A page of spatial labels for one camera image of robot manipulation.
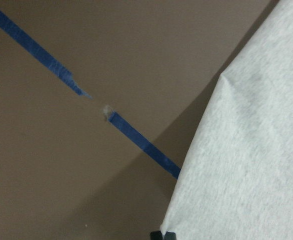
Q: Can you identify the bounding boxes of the grey cartoon print t-shirt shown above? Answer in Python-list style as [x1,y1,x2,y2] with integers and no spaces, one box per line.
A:
[160,0,293,240]

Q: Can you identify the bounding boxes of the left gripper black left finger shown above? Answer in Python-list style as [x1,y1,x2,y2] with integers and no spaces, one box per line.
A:
[149,230,162,240]

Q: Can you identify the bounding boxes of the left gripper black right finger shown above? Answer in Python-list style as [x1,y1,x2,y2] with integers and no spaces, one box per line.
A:
[164,232,177,240]

